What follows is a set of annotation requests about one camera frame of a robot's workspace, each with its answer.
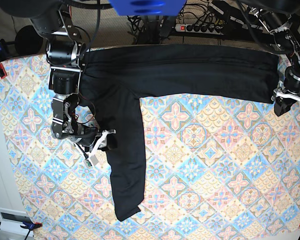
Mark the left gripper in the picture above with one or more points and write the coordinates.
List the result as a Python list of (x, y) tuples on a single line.
[(286, 100)]

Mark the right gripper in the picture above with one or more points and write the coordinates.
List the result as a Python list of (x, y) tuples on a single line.
[(93, 141)]

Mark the black t-shirt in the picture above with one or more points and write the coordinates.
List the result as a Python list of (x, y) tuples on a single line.
[(117, 78)]

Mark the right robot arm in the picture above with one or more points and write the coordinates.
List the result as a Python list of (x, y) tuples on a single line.
[(66, 55)]

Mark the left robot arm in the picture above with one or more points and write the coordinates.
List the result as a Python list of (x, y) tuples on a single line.
[(281, 20)]

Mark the patterned colourful tablecloth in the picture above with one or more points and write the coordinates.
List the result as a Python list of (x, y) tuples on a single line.
[(216, 168)]

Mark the blue clamp bottom left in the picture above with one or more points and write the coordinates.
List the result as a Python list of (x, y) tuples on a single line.
[(27, 226)]

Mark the white power strip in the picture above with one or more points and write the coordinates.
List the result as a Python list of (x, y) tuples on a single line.
[(199, 29)]

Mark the white box with dark window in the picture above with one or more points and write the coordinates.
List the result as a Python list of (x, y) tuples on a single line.
[(12, 220)]

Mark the black round stool seat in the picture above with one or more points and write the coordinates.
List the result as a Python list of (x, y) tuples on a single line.
[(27, 41)]

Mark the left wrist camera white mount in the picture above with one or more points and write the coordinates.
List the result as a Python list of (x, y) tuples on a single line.
[(292, 97)]

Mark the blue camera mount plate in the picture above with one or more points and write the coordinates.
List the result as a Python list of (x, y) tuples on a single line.
[(147, 7)]

